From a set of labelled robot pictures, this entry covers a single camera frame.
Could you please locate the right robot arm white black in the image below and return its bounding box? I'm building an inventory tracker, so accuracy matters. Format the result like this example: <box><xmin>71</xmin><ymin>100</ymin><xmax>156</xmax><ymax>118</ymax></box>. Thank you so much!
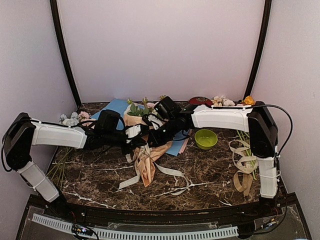
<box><xmin>142</xmin><ymin>96</ymin><xmax>282</xmax><ymax>217</ymax></box>

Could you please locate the white printed ribbon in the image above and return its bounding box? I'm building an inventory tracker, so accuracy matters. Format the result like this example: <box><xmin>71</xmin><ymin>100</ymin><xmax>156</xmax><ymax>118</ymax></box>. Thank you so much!
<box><xmin>118</xmin><ymin>151</ymin><xmax>190</xmax><ymax>196</ymax></box>

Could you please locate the red round embroidered cushion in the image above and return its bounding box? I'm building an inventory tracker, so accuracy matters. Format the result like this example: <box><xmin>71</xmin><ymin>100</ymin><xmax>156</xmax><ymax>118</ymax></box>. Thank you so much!
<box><xmin>188</xmin><ymin>96</ymin><xmax>213</xmax><ymax>107</ymax></box>

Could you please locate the pink rose fake flower stem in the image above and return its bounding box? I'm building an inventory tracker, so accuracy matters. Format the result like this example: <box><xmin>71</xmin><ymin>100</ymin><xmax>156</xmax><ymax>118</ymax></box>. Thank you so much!
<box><xmin>142</xmin><ymin>95</ymin><xmax>167</xmax><ymax>112</ymax></box>

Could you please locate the left black frame post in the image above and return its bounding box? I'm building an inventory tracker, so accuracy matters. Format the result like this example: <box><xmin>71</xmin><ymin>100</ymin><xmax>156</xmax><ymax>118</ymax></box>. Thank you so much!
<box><xmin>49</xmin><ymin>0</ymin><xmax>82</xmax><ymax>107</ymax></box>

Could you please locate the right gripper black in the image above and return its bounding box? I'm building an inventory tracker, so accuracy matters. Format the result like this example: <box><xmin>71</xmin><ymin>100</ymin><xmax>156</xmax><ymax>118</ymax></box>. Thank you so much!
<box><xmin>146</xmin><ymin>117</ymin><xmax>180</xmax><ymax>148</ymax></box>

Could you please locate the white slotted cable duct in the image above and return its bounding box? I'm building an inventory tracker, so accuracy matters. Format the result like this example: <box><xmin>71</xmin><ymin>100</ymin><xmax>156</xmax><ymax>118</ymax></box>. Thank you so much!
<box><xmin>31</xmin><ymin>213</ymin><xmax>239</xmax><ymax>240</ymax></box>

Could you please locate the lime green bowl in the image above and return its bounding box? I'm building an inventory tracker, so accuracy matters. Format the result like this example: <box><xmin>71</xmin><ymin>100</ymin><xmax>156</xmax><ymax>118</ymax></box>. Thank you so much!
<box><xmin>194</xmin><ymin>129</ymin><xmax>218</xmax><ymax>150</ymax></box>

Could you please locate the black frame post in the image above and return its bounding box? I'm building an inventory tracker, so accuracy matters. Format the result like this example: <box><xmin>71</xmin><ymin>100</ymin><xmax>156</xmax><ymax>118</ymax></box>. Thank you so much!
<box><xmin>243</xmin><ymin>0</ymin><xmax>272</xmax><ymax>99</ymax></box>
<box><xmin>49</xmin><ymin>0</ymin><xmax>82</xmax><ymax>107</ymax></box>

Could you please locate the blue wrapping paper sheet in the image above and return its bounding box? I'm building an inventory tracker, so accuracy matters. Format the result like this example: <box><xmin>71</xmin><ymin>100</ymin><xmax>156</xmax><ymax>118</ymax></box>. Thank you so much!
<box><xmin>90</xmin><ymin>99</ymin><xmax>185</xmax><ymax>156</ymax></box>

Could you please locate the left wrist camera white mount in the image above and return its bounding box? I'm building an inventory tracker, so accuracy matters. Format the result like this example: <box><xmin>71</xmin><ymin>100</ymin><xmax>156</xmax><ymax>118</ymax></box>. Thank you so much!
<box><xmin>125</xmin><ymin>124</ymin><xmax>150</xmax><ymax>144</ymax></box>

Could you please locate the white rose fake flower stem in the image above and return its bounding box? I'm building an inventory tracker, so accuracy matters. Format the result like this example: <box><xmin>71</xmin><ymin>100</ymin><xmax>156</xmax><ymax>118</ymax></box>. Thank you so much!
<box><xmin>126</xmin><ymin>98</ymin><xmax>146</xmax><ymax>117</ymax></box>

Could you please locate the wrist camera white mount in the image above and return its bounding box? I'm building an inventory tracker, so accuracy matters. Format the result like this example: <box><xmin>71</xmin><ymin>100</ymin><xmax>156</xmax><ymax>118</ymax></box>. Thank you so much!
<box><xmin>125</xmin><ymin>124</ymin><xmax>150</xmax><ymax>144</ymax></box>
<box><xmin>142</xmin><ymin>96</ymin><xmax>182</xmax><ymax>131</ymax></box>

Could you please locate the beige pink wrapping paper sheet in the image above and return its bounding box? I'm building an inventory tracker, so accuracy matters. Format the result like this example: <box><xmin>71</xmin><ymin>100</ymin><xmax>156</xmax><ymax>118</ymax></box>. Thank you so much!
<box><xmin>123</xmin><ymin>109</ymin><xmax>173</xmax><ymax>188</ymax></box>

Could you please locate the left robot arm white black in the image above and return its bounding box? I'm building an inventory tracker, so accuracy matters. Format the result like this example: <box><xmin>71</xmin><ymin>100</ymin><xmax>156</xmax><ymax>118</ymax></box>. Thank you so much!
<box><xmin>0</xmin><ymin>110</ymin><xmax>149</xmax><ymax>218</ymax></box>

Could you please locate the brown twine ribbon bundle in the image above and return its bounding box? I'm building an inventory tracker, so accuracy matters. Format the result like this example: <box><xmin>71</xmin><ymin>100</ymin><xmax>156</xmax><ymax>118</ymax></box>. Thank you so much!
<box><xmin>228</xmin><ymin>139</ymin><xmax>259</xmax><ymax>197</ymax></box>

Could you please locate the pile of fake flowers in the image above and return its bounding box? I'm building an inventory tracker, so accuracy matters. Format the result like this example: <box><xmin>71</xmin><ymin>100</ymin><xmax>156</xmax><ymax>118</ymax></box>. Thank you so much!
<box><xmin>211</xmin><ymin>94</ymin><xmax>258</xmax><ymax>181</ymax></box>
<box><xmin>46</xmin><ymin>111</ymin><xmax>94</xmax><ymax>190</ymax></box>

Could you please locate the right black frame post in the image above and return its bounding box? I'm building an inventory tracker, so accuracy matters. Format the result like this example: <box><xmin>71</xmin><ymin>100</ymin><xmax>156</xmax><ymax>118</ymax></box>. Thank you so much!
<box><xmin>243</xmin><ymin>0</ymin><xmax>272</xmax><ymax>99</ymax></box>

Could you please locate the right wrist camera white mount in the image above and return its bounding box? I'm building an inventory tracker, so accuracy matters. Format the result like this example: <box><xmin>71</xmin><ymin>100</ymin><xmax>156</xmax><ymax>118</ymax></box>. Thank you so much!
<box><xmin>142</xmin><ymin>96</ymin><xmax>182</xmax><ymax>131</ymax></box>

